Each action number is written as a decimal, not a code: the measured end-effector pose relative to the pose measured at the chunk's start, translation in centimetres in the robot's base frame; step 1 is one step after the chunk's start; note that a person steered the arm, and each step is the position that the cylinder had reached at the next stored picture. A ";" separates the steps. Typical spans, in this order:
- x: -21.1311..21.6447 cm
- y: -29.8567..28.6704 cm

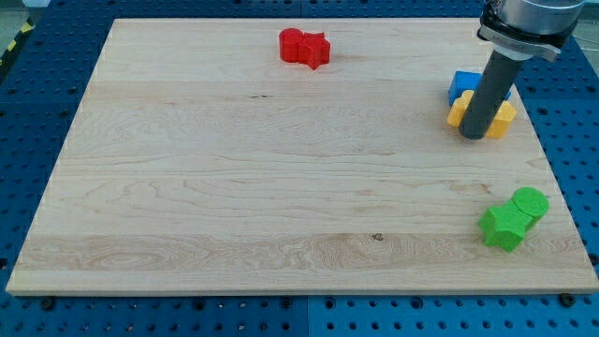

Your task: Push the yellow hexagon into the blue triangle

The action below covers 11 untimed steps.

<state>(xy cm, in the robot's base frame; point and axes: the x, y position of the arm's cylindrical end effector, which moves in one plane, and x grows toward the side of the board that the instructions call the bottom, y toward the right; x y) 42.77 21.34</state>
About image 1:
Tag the blue triangle block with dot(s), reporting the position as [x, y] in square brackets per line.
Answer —
[463, 83]

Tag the green cylinder block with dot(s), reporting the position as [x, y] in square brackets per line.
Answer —
[531, 202]

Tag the green star block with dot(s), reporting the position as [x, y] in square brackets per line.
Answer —
[504, 226]

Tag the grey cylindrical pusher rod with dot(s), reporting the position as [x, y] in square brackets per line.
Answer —
[475, 122]

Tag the red star block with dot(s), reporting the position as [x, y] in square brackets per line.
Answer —
[314, 50]

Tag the yellow hexagon block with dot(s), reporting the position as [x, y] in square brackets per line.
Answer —
[501, 122]

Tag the red cylinder block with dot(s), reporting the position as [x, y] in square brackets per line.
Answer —
[289, 41]

